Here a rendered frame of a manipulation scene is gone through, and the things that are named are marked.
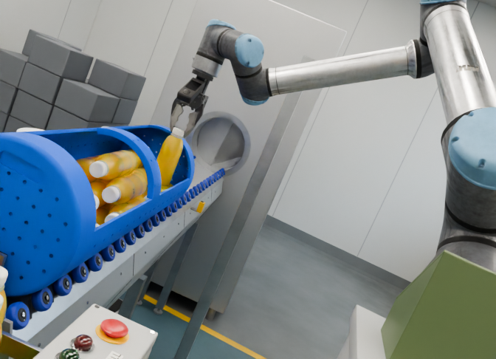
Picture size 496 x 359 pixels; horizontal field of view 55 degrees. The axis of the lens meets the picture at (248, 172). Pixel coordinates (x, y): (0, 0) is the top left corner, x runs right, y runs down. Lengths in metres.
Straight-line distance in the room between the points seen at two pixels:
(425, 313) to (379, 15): 5.34
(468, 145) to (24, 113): 4.35
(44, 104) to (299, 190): 3.08
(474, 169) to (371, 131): 5.03
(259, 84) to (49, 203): 0.84
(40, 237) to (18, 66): 4.12
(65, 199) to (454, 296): 0.68
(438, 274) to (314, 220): 5.14
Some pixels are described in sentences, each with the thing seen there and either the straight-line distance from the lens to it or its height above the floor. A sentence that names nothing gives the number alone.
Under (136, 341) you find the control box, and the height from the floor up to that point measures 1.10.
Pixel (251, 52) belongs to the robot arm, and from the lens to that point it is 1.44.
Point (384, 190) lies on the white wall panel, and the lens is 5.95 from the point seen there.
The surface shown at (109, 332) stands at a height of 1.11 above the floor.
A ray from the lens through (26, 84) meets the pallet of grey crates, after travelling 4.88.
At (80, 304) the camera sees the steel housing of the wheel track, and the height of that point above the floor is 0.89.
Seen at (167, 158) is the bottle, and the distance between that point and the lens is 1.54.
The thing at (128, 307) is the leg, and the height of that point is 0.50.
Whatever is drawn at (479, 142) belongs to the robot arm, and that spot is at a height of 1.53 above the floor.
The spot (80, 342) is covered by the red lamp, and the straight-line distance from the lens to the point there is 0.62.
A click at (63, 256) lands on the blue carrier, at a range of 0.87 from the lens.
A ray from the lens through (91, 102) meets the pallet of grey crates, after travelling 4.49.
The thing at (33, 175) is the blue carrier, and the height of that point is 1.18.
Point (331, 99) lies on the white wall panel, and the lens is 5.93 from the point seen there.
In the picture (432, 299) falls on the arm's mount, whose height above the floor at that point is 1.25.
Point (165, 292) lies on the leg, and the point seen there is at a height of 0.15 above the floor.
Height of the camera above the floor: 1.45
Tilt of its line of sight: 9 degrees down
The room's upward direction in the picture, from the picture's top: 23 degrees clockwise
